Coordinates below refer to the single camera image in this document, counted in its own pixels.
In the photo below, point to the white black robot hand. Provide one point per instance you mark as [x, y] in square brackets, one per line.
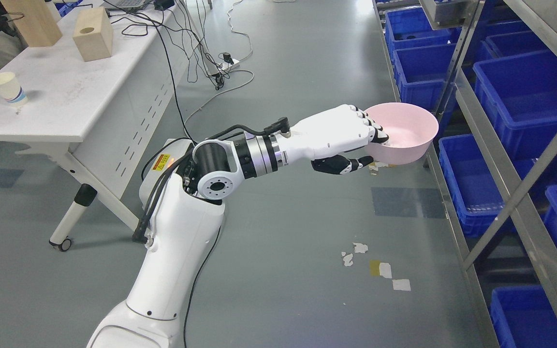
[321, 138]

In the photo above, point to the pink ikea bowl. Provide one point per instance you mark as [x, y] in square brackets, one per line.
[410, 128]

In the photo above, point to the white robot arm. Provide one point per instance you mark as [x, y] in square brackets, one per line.
[183, 216]

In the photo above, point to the steel shelf rack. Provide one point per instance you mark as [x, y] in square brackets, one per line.
[487, 70]

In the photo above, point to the white power strip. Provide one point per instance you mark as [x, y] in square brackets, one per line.
[229, 63]

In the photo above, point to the white folding table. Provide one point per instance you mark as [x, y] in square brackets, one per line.
[95, 119]

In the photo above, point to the wooden block with hole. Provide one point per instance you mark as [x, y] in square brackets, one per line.
[93, 34]

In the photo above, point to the tall wooden block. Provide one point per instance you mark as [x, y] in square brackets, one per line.
[38, 21]

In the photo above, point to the paper cup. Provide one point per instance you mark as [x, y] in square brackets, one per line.
[11, 90]

